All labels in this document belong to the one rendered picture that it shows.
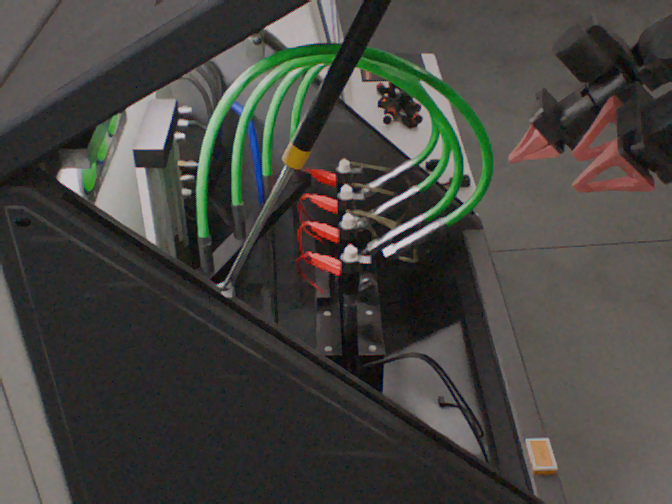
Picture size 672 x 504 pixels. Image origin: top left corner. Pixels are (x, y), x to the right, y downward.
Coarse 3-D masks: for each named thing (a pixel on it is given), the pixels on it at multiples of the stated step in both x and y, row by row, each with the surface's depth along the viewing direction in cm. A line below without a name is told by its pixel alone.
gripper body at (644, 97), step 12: (636, 84) 86; (636, 96) 85; (648, 96) 87; (660, 96) 83; (636, 108) 84; (648, 108) 83; (660, 108) 81; (636, 120) 82; (648, 120) 82; (660, 120) 81; (636, 132) 81; (648, 132) 82; (660, 132) 82; (636, 144) 81; (648, 144) 81; (660, 144) 82; (648, 156) 81; (660, 156) 82; (660, 168) 82; (660, 180) 83
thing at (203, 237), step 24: (288, 48) 96; (312, 48) 95; (336, 48) 95; (264, 72) 97; (408, 72) 97; (456, 96) 99; (216, 120) 100; (480, 120) 101; (480, 144) 103; (480, 192) 107; (456, 216) 109
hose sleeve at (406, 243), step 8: (432, 224) 110; (440, 224) 110; (416, 232) 111; (424, 232) 111; (432, 232) 110; (440, 232) 110; (400, 240) 112; (408, 240) 112; (416, 240) 111; (424, 240) 111; (400, 248) 112; (408, 248) 112
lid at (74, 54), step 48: (96, 0) 77; (144, 0) 66; (192, 0) 57; (240, 0) 55; (288, 0) 55; (48, 48) 72; (96, 48) 62; (144, 48) 57; (192, 48) 57; (0, 96) 68; (48, 96) 59; (96, 96) 59; (144, 96) 59; (0, 144) 61; (48, 144) 61
